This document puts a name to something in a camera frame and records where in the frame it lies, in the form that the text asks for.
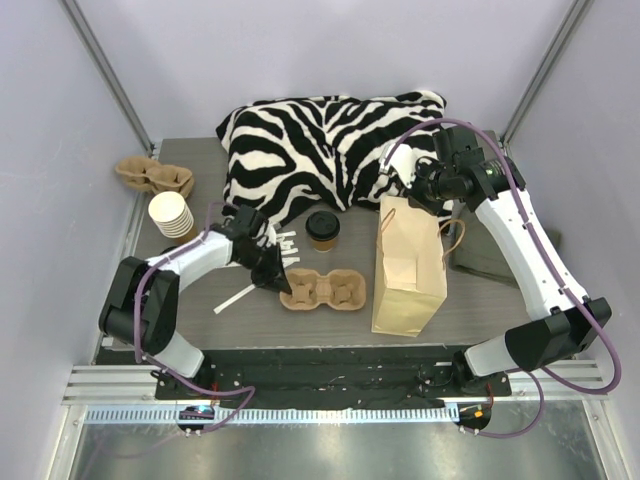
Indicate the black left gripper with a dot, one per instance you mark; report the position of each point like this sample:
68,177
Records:
267,270

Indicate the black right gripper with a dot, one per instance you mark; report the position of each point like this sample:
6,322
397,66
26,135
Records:
417,185

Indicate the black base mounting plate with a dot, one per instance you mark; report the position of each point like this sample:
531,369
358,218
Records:
381,372

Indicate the olive green folded cloth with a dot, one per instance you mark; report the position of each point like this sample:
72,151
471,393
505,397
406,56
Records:
478,253

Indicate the black plastic cup lid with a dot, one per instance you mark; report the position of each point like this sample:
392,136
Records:
322,225

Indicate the brown pulp cup carrier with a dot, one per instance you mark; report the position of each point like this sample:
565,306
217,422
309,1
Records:
340,289
145,174

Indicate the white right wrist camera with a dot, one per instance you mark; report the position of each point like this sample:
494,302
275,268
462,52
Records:
399,165

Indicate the stack of paper cups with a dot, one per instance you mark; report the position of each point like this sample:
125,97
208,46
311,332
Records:
173,217

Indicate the white slotted cable duct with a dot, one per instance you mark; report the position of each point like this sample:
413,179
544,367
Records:
184,414

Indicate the brown paper takeout bag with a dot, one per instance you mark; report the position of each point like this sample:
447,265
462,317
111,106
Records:
410,283

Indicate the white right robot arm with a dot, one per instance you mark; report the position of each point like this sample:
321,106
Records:
564,318

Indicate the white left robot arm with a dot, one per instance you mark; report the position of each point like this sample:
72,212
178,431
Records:
141,306

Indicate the aluminium frame rail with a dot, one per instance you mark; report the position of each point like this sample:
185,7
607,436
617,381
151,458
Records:
83,29

